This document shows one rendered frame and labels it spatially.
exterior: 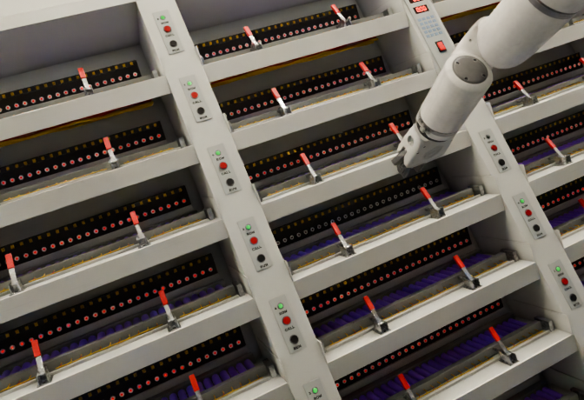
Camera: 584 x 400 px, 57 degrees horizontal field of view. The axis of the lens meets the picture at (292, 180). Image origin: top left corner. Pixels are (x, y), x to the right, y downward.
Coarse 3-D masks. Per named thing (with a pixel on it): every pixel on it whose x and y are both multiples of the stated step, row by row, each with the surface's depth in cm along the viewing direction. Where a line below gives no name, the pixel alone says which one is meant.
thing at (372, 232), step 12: (468, 192) 145; (444, 204) 143; (408, 216) 139; (420, 216) 140; (372, 228) 137; (384, 228) 137; (348, 240) 134; (360, 240) 135; (312, 252) 132; (324, 252) 132; (336, 252) 133; (300, 264) 130
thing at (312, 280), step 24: (432, 192) 155; (480, 192) 144; (456, 216) 135; (480, 216) 137; (312, 240) 143; (384, 240) 131; (408, 240) 131; (432, 240) 133; (288, 264) 121; (336, 264) 124; (360, 264) 126; (312, 288) 122
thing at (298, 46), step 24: (288, 24) 160; (312, 24) 163; (336, 24) 166; (360, 24) 147; (384, 24) 149; (408, 24) 152; (216, 48) 154; (240, 48) 156; (264, 48) 139; (288, 48) 140; (312, 48) 142; (336, 48) 159; (216, 72) 134; (240, 72) 136; (264, 72) 154
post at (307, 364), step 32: (160, 0) 136; (192, 64) 132; (192, 128) 127; (224, 128) 129; (224, 192) 124; (256, 224) 123; (224, 256) 137; (256, 288) 119; (288, 288) 120; (256, 320) 125; (288, 352) 116; (320, 352) 117
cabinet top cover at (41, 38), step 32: (96, 0) 132; (128, 0) 134; (192, 0) 143; (224, 0) 149; (256, 0) 156; (288, 0) 163; (0, 32) 125; (32, 32) 129; (64, 32) 134; (96, 32) 140; (128, 32) 145; (0, 64) 136; (32, 64) 141
